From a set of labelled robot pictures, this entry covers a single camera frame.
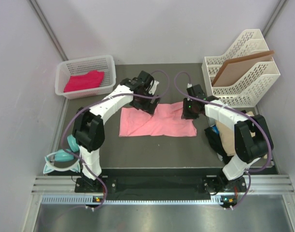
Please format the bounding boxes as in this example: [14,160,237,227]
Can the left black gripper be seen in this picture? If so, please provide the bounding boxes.
[129,89,160,116]

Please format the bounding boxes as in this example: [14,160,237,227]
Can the pink t-shirt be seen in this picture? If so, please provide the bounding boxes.
[119,102,197,137]

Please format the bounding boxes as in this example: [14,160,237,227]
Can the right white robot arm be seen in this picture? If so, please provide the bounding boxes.
[182,84,274,191]

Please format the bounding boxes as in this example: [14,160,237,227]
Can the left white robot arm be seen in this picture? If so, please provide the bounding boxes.
[72,71,160,192]

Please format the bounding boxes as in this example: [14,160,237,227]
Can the black t-shirt with blue print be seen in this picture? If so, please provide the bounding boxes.
[204,123,233,164]

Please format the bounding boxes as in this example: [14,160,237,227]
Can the beige folded t-shirt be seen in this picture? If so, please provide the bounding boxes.
[214,111,256,157]

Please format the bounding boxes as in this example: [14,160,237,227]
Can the magenta folded t-shirt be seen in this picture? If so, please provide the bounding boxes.
[64,70,105,92]

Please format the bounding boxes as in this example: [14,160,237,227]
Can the white plastic mesh basket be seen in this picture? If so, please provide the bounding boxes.
[55,55,116,100]

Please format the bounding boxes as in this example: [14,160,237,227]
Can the brown cardboard sheet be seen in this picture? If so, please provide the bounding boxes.
[211,50,275,87]

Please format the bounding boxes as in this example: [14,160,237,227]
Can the white perforated file organizer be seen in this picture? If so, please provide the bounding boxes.
[202,29,281,107]

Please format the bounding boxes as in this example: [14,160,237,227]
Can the teal headphones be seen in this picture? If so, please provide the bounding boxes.
[42,135,81,174]

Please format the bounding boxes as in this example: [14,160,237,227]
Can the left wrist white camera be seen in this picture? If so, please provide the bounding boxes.
[148,80,159,95]

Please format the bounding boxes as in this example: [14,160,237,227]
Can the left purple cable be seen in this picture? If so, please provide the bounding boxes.
[61,70,170,210]

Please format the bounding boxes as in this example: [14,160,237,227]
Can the purple cable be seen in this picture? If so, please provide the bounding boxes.
[61,70,170,210]
[174,71,273,210]

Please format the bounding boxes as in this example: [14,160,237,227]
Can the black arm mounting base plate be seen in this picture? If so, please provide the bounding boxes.
[74,175,246,200]

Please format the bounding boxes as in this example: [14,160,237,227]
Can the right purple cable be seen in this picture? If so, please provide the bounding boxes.
[174,71,273,210]

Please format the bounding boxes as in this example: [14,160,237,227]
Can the aluminium frame rail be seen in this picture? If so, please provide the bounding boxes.
[31,175,294,195]

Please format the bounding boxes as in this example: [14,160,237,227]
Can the grey slotted cable duct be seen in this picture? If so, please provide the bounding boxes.
[41,195,233,205]

